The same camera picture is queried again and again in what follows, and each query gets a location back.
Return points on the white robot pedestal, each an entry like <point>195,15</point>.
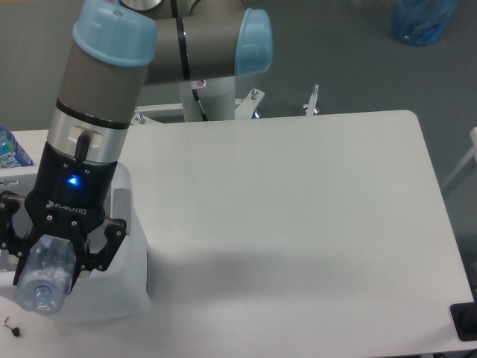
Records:
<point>203,101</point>

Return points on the white plastic trash can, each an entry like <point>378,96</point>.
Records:
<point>121,290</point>

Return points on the blue labelled bottle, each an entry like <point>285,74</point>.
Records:
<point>12,153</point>

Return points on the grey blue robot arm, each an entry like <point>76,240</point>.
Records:
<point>117,48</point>

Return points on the crushed clear plastic bottle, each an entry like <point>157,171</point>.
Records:
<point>46,279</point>

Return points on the blue plastic bag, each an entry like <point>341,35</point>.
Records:
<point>421,22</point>

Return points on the black device at edge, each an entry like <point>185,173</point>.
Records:
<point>464,318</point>

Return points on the white furniture frame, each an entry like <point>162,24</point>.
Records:
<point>462,169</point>

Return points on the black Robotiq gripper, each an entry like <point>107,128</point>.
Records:
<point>76,169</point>

